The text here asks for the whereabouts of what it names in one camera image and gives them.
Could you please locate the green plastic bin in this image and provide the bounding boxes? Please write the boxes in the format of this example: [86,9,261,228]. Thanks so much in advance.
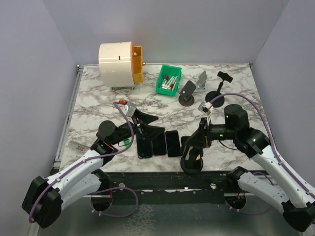
[156,64,182,96]

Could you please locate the orange drawer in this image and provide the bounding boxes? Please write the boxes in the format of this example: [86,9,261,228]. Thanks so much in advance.
[132,46,145,83]

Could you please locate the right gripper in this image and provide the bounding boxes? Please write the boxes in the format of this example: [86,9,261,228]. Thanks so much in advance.
[185,116,237,148]

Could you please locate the green highlighter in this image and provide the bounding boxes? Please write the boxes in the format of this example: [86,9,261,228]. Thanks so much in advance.
[124,139,130,147]

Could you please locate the purple edged phone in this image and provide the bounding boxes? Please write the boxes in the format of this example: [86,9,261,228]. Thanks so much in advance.
[152,133,167,156]

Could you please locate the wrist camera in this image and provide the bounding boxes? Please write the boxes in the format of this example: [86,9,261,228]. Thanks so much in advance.
[198,102,213,124]
[124,102,136,118]

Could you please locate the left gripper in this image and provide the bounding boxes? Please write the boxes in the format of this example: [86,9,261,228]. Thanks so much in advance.
[111,109,165,146]

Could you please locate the white folding phone stand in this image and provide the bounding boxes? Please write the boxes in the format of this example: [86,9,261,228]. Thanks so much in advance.
[194,70,208,93]

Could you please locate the brown base phone stand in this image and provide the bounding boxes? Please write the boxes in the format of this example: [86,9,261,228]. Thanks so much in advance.
[178,80,196,107]

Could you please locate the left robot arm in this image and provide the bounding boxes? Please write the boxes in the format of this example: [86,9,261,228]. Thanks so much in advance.
[22,111,165,228]

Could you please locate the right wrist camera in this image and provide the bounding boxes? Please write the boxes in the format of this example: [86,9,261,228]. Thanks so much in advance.
[198,102,213,124]

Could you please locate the white round drawer cabinet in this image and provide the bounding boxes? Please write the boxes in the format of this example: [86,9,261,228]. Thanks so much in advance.
[98,41,134,88]

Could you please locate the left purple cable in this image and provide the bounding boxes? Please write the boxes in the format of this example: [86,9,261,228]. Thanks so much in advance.
[28,100,135,224]

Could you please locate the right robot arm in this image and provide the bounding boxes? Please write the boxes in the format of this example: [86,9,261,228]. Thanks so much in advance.
[181,104,315,232]

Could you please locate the black phone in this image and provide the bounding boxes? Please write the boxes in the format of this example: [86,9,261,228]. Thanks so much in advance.
[136,137,153,159]

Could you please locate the markers in green bin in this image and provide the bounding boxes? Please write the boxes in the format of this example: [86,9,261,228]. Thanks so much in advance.
[161,76,178,90]

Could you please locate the black front mounting rail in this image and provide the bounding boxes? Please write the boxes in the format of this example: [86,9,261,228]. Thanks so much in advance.
[108,171,240,205]

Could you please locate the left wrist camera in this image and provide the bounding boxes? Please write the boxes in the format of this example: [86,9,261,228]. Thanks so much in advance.
[124,102,136,118]

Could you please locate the black phone stand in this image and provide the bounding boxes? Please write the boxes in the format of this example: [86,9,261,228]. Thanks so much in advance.
[205,71,233,108]
[180,156,203,175]

